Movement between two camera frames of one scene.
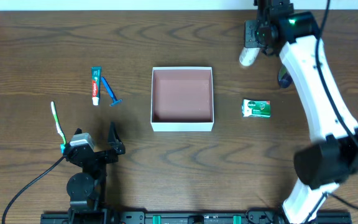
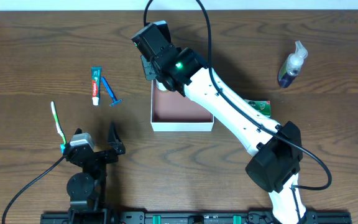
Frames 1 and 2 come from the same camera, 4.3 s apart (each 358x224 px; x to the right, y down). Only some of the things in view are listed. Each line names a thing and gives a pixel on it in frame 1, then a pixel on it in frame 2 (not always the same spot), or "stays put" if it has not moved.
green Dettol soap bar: [256, 109] stays put
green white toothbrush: [59, 128] stays put
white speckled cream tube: [248, 56] to [160, 86]
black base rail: [193, 218] stays put
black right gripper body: [251, 34] to [148, 69]
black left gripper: [97, 154] stays put
